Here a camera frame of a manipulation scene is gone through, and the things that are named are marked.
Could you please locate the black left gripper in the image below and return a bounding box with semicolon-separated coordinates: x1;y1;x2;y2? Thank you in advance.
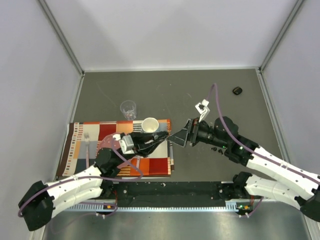
113;131;164;167

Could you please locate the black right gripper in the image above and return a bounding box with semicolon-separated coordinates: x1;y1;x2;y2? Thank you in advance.
167;117;229;149

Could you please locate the black taped earbud charging case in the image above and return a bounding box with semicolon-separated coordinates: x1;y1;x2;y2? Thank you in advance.
154;131;169;140

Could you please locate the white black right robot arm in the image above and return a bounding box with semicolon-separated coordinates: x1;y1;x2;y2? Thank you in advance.
168;116;320;222

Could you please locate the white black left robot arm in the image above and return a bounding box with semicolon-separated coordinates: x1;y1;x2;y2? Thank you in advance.
18;131;169;232

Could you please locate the black case with gold line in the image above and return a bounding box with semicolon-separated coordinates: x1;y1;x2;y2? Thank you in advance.
232;86;243;96

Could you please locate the blue mug white inside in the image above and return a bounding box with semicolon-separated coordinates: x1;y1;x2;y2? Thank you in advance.
141;117;160;134

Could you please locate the pink dotted plate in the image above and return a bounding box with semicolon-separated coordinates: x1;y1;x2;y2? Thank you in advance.
96;133;130;169

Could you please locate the clear plastic cup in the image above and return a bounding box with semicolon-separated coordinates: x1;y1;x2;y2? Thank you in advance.
120;100;137;121

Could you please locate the pink handled knife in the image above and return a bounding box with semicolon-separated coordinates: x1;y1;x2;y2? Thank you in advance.
136;156;141;172

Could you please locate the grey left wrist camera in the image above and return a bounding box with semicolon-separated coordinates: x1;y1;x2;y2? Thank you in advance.
112;133;135;155

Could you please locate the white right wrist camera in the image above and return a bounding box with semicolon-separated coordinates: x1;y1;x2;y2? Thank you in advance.
195;99;210;123

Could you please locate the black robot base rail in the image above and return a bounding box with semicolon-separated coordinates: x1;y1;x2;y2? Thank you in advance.
113;181;239;207

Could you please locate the pink handled fork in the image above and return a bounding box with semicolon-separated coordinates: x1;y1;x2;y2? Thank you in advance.
84;132;90;168

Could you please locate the white slotted cable duct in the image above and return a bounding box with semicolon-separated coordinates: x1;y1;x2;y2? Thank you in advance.
66;201;253;213

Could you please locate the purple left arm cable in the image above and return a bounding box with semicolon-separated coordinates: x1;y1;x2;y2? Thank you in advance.
17;136;145;217

